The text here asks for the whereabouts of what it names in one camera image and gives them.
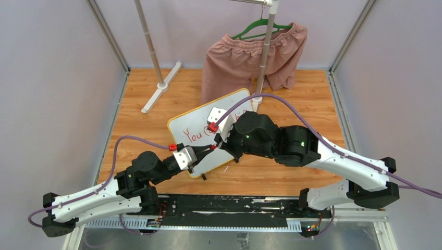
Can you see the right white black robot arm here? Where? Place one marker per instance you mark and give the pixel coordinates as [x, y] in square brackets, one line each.
[365, 182]

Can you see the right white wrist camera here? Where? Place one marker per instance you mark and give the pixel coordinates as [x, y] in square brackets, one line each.
[221, 122]

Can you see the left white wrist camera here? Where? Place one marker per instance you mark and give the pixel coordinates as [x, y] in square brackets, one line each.
[185, 158]

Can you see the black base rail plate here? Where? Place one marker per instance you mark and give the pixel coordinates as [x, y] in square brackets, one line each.
[229, 213]

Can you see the green clothes hanger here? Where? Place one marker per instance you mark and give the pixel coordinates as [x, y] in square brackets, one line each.
[261, 28]

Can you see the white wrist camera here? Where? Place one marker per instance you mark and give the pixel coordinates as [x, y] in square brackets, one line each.
[221, 122]
[185, 158]

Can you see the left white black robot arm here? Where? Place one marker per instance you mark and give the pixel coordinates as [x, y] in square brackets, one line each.
[130, 191]

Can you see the pink shorts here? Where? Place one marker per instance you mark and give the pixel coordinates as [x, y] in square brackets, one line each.
[288, 54]

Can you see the white clothes rack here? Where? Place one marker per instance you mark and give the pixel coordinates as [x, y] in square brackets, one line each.
[231, 64]

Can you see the yellow framed whiteboard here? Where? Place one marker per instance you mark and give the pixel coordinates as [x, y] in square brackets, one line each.
[190, 128]

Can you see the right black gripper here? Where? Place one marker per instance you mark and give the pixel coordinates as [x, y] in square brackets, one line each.
[227, 146]

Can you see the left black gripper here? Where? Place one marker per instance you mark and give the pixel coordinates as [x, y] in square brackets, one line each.
[198, 150]

